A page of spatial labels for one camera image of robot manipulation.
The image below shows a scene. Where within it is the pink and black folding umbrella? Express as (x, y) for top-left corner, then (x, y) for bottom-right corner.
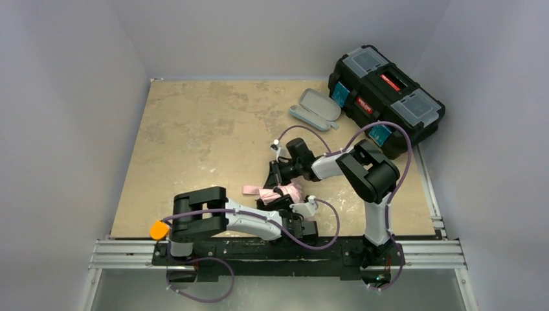
(242, 181), (304, 205)

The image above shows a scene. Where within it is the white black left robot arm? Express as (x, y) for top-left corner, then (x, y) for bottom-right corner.
(163, 186), (319, 258)

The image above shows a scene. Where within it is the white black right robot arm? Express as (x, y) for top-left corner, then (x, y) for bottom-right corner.
(264, 138), (401, 257)

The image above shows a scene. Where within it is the light blue glasses case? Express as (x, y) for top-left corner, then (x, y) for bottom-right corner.
(289, 88), (341, 132)

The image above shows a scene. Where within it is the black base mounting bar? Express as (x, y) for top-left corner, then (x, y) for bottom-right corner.
(151, 236), (403, 284)

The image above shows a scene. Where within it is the black toolbox with clear lids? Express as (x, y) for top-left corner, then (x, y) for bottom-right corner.
(328, 45), (445, 159)

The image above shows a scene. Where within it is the orange and black tool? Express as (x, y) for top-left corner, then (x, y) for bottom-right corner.
(149, 220), (170, 241)

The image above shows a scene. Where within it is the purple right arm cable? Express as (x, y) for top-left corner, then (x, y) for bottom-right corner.
(274, 121), (414, 293)

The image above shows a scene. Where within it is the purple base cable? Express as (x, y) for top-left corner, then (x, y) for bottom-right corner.
(164, 251), (238, 302)

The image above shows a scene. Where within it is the aluminium rail frame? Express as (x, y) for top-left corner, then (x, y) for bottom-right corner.
(89, 236), (478, 310)

